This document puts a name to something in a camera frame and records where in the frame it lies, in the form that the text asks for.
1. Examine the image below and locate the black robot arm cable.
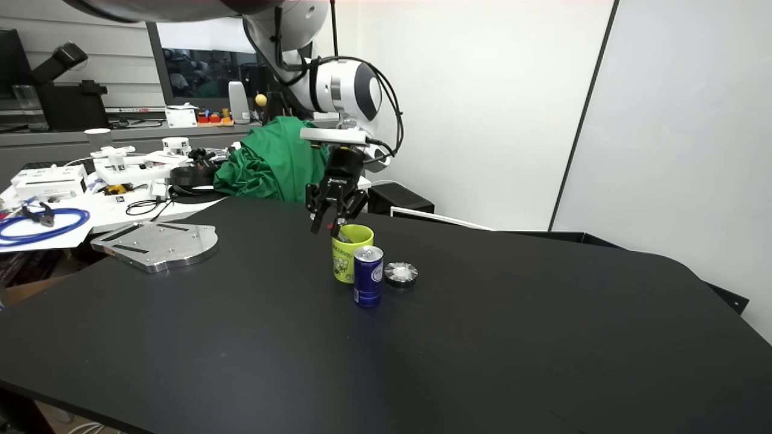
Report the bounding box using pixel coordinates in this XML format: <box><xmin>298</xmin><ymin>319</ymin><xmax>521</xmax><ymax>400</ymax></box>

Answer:
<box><xmin>320</xmin><ymin>54</ymin><xmax>407</xmax><ymax>161</ymax></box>

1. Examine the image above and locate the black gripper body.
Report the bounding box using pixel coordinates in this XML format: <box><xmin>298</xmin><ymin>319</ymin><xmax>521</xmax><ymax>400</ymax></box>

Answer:
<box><xmin>305</xmin><ymin>146</ymin><xmax>368</xmax><ymax>218</ymax></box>

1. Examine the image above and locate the yellow-green cartoon mug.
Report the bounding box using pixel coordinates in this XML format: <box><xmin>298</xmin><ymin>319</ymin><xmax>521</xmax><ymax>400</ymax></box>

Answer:
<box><xmin>329</xmin><ymin>223</ymin><xmax>378</xmax><ymax>287</ymax></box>

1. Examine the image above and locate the blue drink can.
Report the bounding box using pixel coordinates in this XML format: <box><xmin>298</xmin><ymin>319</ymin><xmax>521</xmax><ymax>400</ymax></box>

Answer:
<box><xmin>350</xmin><ymin>243</ymin><xmax>385</xmax><ymax>311</ymax></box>

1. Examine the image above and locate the small silver round lid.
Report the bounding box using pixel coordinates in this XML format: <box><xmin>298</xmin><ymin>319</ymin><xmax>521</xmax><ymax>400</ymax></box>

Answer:
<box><xmin>380</xmin><ymin>258</ymin><xmax>422</xmax><ymax>289</ymax></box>

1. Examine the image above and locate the black box behind table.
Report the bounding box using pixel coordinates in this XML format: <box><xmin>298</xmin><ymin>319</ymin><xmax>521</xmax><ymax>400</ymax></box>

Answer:
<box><xmin>366</xmin><ymin>180</ymin><xmax>436</xmax><ymax>219</ymax></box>

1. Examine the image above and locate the blue coiled cable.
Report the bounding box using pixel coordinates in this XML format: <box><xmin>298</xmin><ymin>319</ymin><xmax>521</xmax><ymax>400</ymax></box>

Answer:
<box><xmin>0</xmin><ymin>205</ymin><xmax>93</xmax><ymax>249</ymax></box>

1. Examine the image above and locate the green cloth heap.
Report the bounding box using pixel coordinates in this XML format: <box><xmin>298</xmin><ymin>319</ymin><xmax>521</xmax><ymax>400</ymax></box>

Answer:
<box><xmin>211</xmin><ymin>115</ymin><xmax>332</xmax><ymax>208</ymax></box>

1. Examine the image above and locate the white desk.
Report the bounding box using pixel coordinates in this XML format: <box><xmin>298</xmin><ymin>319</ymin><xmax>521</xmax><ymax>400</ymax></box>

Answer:
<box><xmin>0</xmin><ymin>143</ymin><xmax>235</xmax><ymax>255</ymax></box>

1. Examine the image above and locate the white flat device box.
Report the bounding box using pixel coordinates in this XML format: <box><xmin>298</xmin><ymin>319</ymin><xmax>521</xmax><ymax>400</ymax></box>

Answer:
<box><xmin>7</xmin><ymin>161</ymin><xmax>88</xmax><ymax>205</ymax></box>

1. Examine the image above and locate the white tall container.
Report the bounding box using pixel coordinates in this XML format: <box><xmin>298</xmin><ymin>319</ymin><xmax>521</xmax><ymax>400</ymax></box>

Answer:
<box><xmin>226</xmin><ymin>78</ymin><xmax>252</xmax><ymax>126</ymax></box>

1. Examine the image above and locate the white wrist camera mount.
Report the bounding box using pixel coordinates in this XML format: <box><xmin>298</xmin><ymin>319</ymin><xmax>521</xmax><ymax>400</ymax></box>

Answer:
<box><xmin>298</xmin><ymin>112</ymin><xmax>374</xmax><ymax>153</ymax></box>

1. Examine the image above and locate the white plastic parts assembly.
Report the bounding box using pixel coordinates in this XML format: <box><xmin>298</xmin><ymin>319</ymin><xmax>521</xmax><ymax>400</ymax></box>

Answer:
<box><xmin>86</xmin><ymin>136</ymin><xmax>196</xmax><ymax>185</ymax></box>

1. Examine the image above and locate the silver metal mounting plate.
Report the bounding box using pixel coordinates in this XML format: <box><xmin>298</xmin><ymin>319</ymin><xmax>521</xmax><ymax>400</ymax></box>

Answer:
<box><xmin>88</xmin><ymin>219</ymin><xmax>221</xmax><ymax>275</ymax></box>

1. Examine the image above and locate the black coiled cable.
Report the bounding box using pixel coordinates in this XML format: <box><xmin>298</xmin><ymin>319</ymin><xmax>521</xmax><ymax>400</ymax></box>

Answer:
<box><xmin>123</xmin><ymin>196</ymin><xmax>173</xmax><ymax>223</ymax></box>

